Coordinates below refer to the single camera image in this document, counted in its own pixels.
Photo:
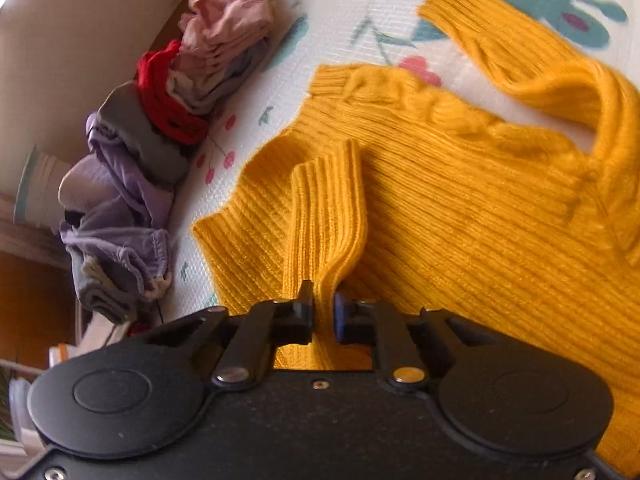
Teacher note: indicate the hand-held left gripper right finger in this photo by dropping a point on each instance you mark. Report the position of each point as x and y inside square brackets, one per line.
[341, 317]

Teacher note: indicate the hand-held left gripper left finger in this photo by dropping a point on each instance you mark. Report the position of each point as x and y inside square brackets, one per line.
[306, 310]

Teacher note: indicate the yellow knit sweater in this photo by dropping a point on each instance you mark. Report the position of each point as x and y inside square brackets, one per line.
[450, 210]

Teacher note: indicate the purple garment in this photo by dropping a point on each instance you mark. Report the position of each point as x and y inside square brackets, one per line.
[125, 250]

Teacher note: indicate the grey garment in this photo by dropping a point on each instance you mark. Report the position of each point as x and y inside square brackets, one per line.
[140, 135]

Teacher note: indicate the pale lavender folded garment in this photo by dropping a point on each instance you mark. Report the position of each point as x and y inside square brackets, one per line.
[220, 77]

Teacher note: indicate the red garment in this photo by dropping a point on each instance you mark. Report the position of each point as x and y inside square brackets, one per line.
[160, 100]

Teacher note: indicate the wooden cabinet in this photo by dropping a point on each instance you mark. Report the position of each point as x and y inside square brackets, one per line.
[30, 300]

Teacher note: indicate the white plastic bucket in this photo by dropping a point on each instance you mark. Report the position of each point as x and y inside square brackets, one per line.
[37, 195]

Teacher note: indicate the white orange-rimmed storage box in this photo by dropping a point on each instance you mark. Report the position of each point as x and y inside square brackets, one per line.
[22, 405]

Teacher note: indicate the pale pink beige garment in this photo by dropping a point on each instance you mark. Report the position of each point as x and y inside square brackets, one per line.
[225, 15]

